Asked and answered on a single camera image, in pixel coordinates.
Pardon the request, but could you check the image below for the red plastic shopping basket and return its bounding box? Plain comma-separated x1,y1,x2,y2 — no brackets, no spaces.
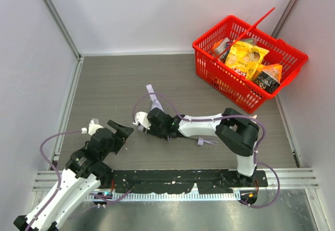
192,15,308,114

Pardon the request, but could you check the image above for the yellow chips bag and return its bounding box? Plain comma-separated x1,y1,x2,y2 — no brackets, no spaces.
225,41,269,81

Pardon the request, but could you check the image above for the orange snack packet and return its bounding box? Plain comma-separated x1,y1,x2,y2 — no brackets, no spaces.
211,37,230,60

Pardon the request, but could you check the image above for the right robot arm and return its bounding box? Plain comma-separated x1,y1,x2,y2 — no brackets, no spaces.
146,108,259,185

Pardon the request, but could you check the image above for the lavender folding umbrella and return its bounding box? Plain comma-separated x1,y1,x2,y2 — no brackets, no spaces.
146,84,218,146

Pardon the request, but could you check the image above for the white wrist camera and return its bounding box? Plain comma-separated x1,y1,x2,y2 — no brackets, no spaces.
133,112,151,131
81,118,103,136

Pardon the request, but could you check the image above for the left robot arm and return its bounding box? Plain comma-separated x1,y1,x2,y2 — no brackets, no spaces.
14,118,133,230

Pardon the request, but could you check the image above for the slotted cable duct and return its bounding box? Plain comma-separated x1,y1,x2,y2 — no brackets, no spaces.
86,191,241,202

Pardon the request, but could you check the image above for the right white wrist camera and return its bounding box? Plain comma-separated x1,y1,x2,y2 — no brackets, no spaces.
133,112,151,131

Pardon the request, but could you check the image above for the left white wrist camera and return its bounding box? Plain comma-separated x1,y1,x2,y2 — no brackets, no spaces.
81,118,103,136

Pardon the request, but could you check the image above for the black and orange snack bag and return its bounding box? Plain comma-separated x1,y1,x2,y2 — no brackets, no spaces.
253,63,282,94

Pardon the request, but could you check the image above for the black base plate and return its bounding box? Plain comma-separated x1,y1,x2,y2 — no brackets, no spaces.
101,169,269,194

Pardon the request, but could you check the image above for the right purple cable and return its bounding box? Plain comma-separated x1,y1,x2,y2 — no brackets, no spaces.
132,93,281,211

